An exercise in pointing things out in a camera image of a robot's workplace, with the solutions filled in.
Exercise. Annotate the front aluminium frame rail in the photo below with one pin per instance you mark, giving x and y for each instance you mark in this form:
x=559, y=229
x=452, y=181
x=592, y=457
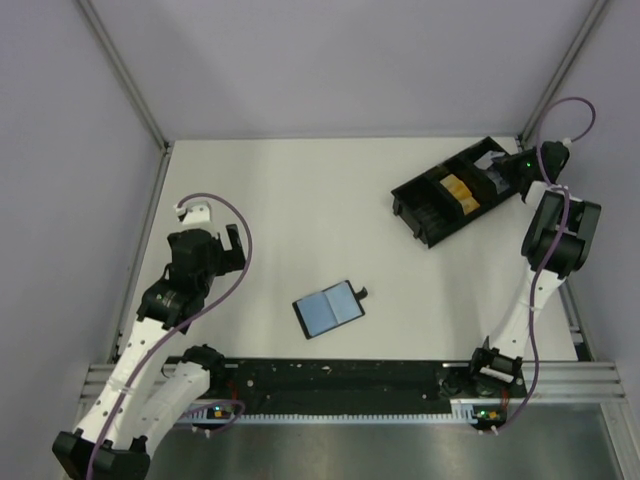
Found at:
x=558, y=382

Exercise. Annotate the black storage bin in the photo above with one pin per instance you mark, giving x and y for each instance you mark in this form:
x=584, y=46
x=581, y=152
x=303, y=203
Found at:
x=421, y=190
x=495, y=164

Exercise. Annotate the black leather card holder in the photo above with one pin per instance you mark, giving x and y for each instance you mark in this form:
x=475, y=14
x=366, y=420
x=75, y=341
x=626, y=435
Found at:
x=325, y=310

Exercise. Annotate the silver card from holder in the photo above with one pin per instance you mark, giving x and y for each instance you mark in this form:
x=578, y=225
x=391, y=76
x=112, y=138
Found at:
x=481, y=162

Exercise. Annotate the stack of black cards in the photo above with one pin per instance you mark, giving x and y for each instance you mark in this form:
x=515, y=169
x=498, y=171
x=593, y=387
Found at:
x=430, y=218

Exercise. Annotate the black right storage bin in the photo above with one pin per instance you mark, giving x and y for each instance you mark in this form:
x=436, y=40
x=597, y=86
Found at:
x=495, y=164

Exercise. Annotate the lower silver card in bin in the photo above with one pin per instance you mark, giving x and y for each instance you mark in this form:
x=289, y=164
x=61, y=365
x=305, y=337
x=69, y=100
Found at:
x=501, y=184

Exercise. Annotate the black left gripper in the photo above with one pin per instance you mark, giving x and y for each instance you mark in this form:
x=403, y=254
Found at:
x=220, y=255

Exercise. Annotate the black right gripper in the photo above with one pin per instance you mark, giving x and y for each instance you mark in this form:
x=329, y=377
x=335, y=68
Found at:
x=509, y=163

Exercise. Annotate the black left storage bin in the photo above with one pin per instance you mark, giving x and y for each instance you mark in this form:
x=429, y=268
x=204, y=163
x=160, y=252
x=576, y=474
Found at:
x=421, y=190

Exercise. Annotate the gold VIP card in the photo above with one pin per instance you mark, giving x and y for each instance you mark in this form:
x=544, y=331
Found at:
x=468, y=204
x=460, y=189

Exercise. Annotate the left aluminium frame post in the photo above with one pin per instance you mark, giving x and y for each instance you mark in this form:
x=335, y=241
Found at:
x=121, y=72

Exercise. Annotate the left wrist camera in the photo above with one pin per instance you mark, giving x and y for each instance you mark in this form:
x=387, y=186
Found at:
x=194, y=215

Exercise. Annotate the aluminium corner frame post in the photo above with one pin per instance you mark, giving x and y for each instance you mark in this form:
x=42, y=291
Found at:
x=596, y=14

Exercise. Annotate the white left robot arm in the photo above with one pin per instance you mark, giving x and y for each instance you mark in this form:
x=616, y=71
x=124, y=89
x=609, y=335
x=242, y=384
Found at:
x=120, y=434

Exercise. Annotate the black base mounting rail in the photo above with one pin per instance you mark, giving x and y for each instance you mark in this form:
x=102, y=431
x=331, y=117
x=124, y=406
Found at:
x=314, y=386

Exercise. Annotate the white slotted cable duct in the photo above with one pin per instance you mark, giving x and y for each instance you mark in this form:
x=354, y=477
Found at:
x=457, y=414

